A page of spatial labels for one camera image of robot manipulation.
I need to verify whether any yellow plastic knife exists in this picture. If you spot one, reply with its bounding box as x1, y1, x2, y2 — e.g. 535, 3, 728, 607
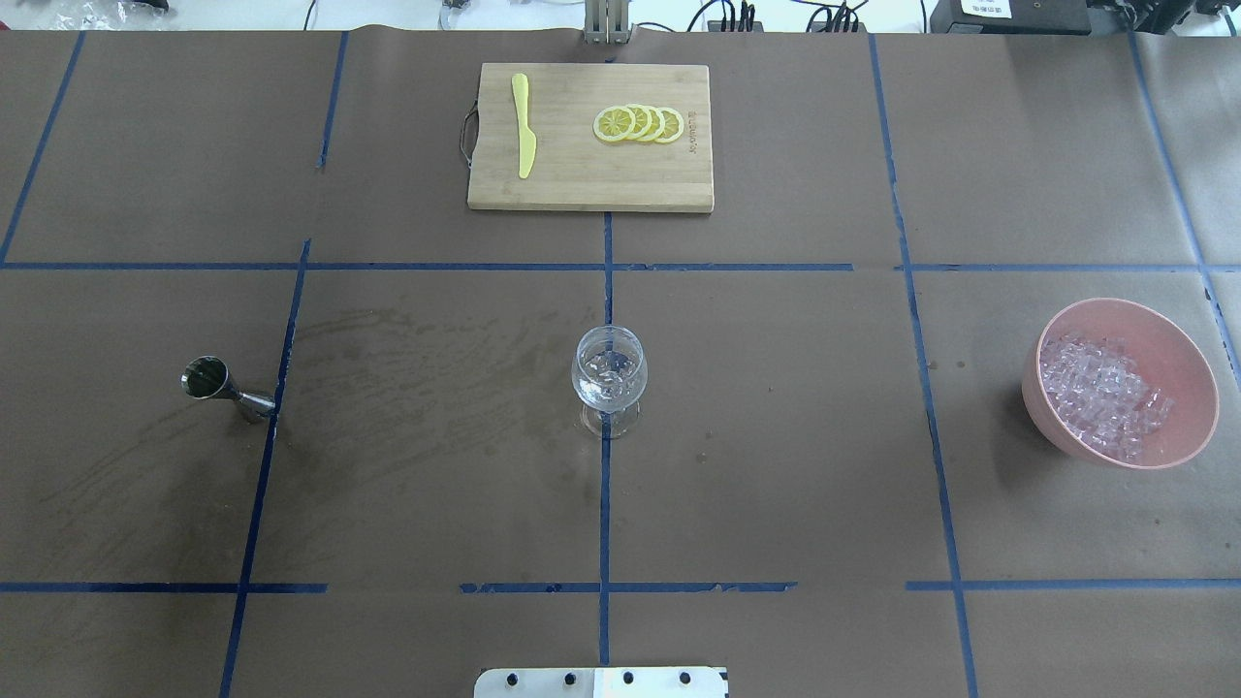
511, 75, 539, 178

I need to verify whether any white camera stand base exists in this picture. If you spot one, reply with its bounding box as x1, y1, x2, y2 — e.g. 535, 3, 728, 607
473, 664, 730, 697

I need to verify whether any clear wine glass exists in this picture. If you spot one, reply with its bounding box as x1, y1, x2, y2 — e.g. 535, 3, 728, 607
571, 324, 649, 440

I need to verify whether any clear ice cubes pile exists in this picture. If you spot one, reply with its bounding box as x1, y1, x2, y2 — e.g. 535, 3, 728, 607
1037, 332, 1176, 465

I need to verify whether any bamboo cutting board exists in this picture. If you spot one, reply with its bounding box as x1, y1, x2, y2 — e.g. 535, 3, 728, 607
468, 62, 716, 212

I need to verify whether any pink bowl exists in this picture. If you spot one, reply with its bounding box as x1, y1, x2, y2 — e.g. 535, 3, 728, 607
1021, 298, 1222, 471

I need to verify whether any black desktop box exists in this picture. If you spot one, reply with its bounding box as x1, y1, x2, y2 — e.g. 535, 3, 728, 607
928, 1, 1092, 36

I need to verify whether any steel cocktail jigger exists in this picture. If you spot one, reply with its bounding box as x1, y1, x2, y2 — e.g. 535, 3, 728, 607
180, 355, 276, 424

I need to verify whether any clear plastic bag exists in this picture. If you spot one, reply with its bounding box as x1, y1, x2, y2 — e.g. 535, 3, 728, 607
43, 1, 161, 31

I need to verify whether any aluminium frame post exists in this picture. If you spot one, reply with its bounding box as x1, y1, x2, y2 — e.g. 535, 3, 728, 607
585, 0, 633, 46

